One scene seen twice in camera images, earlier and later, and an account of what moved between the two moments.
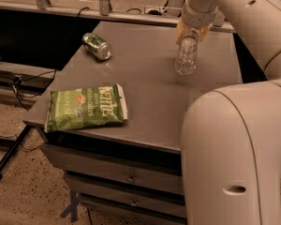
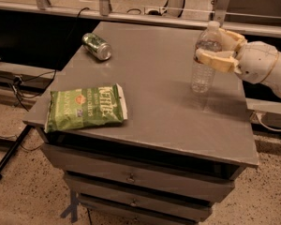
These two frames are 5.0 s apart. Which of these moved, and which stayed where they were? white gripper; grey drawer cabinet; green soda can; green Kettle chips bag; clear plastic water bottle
Moved: clear plastic water bottle; white gripper
Stayed: green Kettle chips bag; grey drawer cabinet; green soda can
